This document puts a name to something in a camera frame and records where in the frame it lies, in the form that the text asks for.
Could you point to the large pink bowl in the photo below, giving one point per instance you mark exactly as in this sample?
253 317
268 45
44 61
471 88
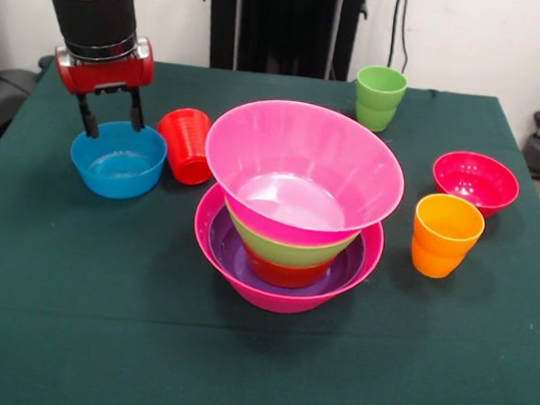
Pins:
304 143
279 301

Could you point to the small magenta bowl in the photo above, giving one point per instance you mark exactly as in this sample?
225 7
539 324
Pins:
477 184

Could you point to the light green cup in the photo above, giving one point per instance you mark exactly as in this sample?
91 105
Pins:
380 103

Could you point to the orange cup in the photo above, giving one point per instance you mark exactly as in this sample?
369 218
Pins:
445 243

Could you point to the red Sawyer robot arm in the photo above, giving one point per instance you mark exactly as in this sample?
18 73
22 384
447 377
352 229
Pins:
97 13

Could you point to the orange-red bowl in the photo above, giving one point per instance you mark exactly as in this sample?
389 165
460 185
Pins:
287 276

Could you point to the blue bowl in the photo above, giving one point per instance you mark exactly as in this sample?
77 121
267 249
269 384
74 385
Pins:
119 183

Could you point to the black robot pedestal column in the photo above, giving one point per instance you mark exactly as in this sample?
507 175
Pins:
278 21

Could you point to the red cup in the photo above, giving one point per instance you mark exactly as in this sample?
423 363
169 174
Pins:
184 146

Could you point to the purple bowl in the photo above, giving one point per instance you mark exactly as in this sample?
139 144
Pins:
226 256

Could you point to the dark green tablecloth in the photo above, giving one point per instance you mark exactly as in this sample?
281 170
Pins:
141 343

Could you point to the light green bowl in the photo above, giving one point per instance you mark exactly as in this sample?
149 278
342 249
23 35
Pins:
289 254

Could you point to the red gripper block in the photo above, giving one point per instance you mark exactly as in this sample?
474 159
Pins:
105 74

